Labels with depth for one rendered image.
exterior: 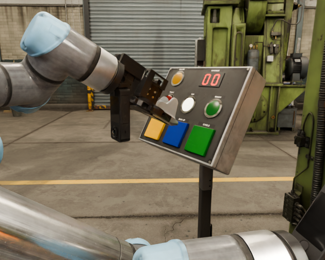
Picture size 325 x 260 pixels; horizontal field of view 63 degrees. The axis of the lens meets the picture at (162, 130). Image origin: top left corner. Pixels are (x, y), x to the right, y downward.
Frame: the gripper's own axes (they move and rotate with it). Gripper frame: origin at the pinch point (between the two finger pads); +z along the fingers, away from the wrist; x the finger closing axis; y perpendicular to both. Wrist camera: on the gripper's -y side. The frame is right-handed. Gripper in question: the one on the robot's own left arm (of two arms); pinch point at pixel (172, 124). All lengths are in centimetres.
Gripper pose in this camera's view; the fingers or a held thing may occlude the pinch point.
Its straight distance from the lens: 64.6
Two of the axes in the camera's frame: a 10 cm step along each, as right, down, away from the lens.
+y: 4.0, -9.1, 1.0
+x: -6.0, -1.8, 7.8
